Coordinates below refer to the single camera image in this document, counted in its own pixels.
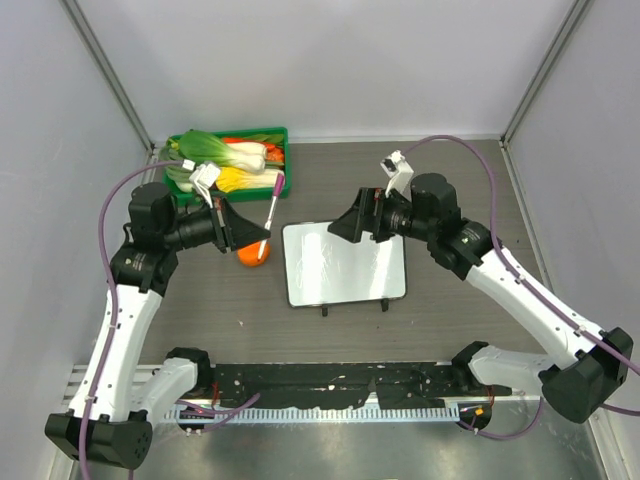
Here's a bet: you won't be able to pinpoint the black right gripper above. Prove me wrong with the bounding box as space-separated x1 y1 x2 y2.
329 187 436 244

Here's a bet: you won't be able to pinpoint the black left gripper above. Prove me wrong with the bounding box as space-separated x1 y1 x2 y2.
162 192 270 253

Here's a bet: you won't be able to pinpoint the white marker with magenta cap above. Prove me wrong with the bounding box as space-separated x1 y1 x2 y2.
257 173 286 261

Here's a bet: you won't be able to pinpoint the small white whiteboard black frame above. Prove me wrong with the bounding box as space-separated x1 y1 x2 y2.
281 221 407 316

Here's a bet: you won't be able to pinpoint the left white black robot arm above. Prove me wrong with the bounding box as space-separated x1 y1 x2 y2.
45 182 270 472

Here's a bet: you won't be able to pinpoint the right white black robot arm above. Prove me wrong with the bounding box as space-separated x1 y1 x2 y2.
328 173 634 424

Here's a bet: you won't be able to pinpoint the orange mandarin fruit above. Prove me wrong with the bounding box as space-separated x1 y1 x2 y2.
236 240 270 268

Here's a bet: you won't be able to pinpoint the yellow white napa cabbage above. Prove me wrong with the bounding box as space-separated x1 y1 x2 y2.
215 167 284 193

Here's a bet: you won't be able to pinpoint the green white bok choy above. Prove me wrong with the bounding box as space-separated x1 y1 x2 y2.
177 130 266 174

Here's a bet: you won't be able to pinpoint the green plastic vegetable tray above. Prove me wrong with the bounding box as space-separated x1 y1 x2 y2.
167 127 292 202

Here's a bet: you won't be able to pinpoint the green long vegetable stalks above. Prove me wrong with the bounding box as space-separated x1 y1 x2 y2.
158 139 193 193

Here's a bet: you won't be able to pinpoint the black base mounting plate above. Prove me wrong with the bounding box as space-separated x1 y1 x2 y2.
183 362 512 410

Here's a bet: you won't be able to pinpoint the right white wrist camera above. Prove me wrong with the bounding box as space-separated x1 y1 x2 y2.
380 150 414 197

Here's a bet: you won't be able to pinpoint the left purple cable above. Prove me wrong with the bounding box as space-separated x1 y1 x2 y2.
78 159 261 480

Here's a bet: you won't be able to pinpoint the white slotted cable duct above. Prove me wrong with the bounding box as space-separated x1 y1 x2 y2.
164 403 460 422

